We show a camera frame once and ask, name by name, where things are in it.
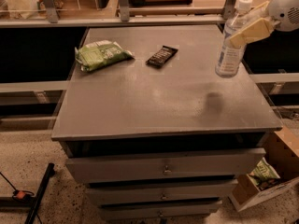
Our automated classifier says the grey drawer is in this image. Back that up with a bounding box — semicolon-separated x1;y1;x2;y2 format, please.
86;179;237;205
65;147;265;183
100;200;222;220

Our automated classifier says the bottom grey drawer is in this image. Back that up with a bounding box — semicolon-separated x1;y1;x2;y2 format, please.
100;200;222;220

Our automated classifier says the black cable with orange clip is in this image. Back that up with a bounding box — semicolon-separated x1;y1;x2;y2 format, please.
0;171;44;224

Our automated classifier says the middle grey drawer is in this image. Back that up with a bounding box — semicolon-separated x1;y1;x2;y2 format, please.
86;179;237;205

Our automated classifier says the clear plastic water bottle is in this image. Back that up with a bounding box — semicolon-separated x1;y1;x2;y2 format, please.
215;0;252;77

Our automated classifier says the black rxbar chocolate bar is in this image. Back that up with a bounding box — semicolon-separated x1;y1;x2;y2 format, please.
146;46;178;68

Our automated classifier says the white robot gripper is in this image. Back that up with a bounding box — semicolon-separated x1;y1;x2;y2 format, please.
228;0;299;49

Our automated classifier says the green chip bag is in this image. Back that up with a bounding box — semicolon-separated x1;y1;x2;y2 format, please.
75;40;134;72

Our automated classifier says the top grey drawer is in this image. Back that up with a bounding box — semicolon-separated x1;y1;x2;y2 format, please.
65;147;265;183

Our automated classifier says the green snack bag in box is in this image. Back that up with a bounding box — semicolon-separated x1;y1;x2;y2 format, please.
249;158;280;187

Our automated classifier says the grey drawer cabinet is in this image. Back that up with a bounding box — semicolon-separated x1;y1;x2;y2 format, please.
52;25;281;212

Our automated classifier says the cardboard box on floor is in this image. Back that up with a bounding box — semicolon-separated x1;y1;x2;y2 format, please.
229;126;299;211

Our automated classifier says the black stand leg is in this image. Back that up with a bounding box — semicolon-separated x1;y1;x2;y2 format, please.
0;162;55;224

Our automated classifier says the grey metal shelf rail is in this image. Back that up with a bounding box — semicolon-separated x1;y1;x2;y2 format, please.
0;0;236;28

